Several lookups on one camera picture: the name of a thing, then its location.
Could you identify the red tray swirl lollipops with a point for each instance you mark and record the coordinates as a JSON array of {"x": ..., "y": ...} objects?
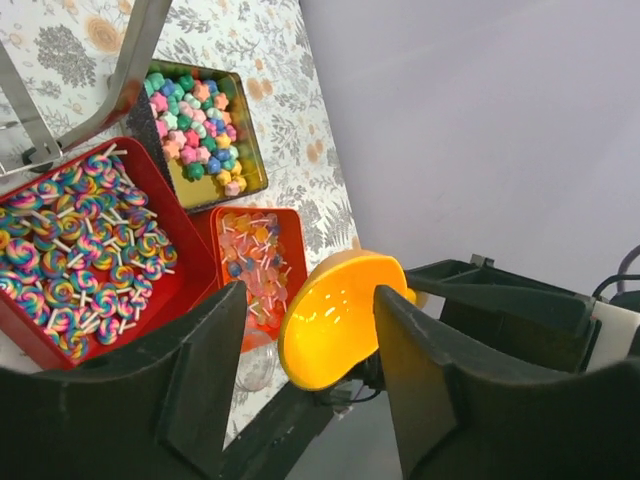
[{"x": 95, "y": 254}]

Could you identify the yellow plastic scoop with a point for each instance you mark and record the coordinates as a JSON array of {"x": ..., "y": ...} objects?
[{"x": 329, "y": 326}]

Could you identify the dark tin star candies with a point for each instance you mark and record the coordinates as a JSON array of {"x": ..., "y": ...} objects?
[{"x": 196, "y": 125}]

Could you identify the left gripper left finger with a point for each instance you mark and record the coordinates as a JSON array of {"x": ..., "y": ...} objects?
[{"x": 156, "y": 408}]

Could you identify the floral table mat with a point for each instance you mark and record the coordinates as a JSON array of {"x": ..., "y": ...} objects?
[{"x": 265, "y": 43}]

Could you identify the clear glass jar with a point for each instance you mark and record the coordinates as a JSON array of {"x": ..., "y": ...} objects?
[{"x": 257, "y": 361}]

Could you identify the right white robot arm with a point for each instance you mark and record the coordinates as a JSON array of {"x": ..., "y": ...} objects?
[{"x": 527, "y": 319}]

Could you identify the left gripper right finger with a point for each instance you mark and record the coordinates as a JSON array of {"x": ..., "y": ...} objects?
[{"x": 462, "y": 410}]

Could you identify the orange tray clear lollipops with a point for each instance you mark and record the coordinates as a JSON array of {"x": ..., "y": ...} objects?
[{"x": 262, "y": 247}]

